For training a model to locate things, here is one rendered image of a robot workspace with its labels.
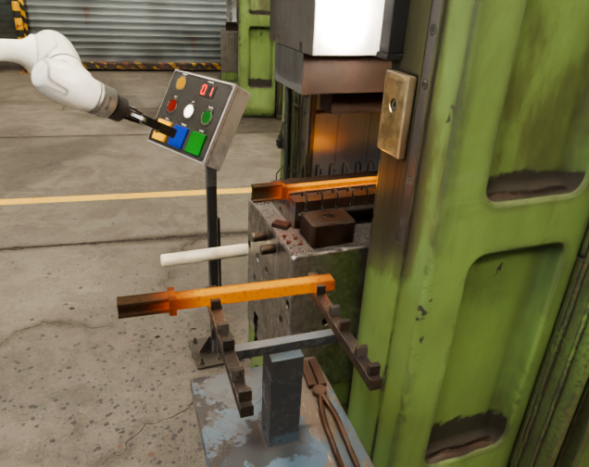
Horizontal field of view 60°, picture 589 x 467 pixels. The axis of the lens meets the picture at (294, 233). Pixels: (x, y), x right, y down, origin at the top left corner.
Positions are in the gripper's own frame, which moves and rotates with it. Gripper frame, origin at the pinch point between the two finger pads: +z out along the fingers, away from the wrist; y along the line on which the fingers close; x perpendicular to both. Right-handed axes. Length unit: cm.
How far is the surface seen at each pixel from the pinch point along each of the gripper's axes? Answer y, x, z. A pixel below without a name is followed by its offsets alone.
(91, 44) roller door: -690, 97, 306
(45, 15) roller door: -721, 108, 241
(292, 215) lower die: 52, -9, 10
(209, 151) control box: 7.0, -0.7, 13.8
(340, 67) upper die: 57, 29, -2
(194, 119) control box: -5.9, 7.3, 13.2
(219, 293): 72, -26, -27
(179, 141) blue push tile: -8.0, -1.3, 12.5
